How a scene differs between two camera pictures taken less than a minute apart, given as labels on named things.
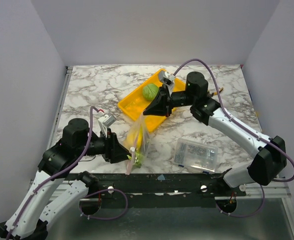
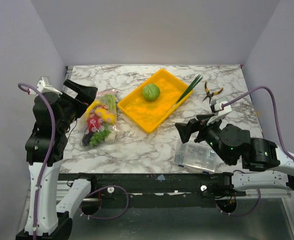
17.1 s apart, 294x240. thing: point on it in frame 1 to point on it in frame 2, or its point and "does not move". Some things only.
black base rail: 163,190 does not move
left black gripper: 115,152 to 85,94
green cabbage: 149,91 does not move
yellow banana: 134,138 to 94,103
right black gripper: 166,102 to 196,128
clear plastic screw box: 195,156 does not move
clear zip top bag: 138,145 to 101,126
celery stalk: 139,159 to 110,100
